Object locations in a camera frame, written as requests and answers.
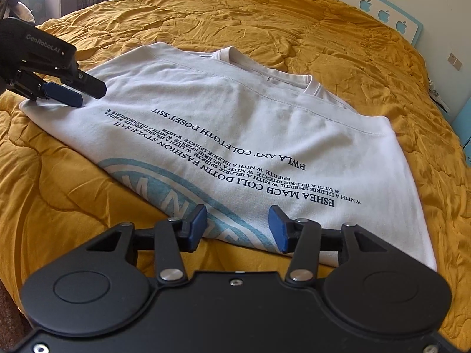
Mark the yellow quilt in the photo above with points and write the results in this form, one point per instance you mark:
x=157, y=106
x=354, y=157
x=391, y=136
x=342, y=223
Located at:
x=294, y=25

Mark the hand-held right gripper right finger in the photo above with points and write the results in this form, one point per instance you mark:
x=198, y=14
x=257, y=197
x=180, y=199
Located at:
x=279, y=230

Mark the white and black object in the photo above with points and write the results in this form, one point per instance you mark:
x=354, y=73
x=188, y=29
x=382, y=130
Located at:
x=438, y=95

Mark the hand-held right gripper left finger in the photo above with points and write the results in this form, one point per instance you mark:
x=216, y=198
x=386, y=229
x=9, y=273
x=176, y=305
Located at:
x=194, y=228

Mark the white printed sweatshirt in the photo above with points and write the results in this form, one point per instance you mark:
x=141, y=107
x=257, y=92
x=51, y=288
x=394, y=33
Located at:
x=257, y=136

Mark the white headboard with blue cutouts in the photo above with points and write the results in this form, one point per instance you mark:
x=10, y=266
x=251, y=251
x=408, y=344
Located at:
x=373, y=10

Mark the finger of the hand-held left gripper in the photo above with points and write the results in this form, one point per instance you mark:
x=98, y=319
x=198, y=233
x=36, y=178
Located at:
x=62, y=93
x=92, y=86

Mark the wall switch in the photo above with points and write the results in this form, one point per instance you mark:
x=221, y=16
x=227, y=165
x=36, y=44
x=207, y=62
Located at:
x=454, y=61

